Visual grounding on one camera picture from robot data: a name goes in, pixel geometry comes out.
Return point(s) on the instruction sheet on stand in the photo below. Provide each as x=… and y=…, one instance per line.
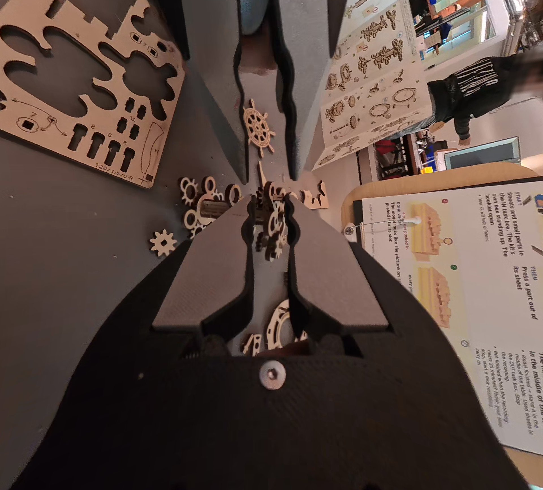
x=352, y=198

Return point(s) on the pointed wooden part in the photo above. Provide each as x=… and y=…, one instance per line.
x=262, y=176

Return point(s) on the printed instruction sheet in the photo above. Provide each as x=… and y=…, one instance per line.
x=466, y=286

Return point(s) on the wooden ship wheel part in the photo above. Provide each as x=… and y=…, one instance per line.
x=258, y=128

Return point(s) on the wooden round frame part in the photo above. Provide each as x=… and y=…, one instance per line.
x=273, y=331

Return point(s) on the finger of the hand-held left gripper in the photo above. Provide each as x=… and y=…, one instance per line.
x=307, y=53
x=208, y=53

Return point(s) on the assembly instruction booklet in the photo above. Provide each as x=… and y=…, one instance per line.
x=373, y=74

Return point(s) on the jagged wooden cut-out sheet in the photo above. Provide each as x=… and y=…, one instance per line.
x=314, y=199

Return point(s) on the wooden gear axle assembly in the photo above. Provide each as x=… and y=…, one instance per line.
x=271, y=218

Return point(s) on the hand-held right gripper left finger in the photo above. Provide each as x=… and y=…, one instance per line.
x=203, y=282

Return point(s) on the small wooden gear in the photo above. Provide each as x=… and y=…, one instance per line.
x=155, y=239

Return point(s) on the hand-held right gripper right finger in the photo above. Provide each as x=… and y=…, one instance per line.
x=335, y=282

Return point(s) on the slotted wooden cut-out sheet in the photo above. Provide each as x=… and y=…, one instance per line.
x=57, y=137

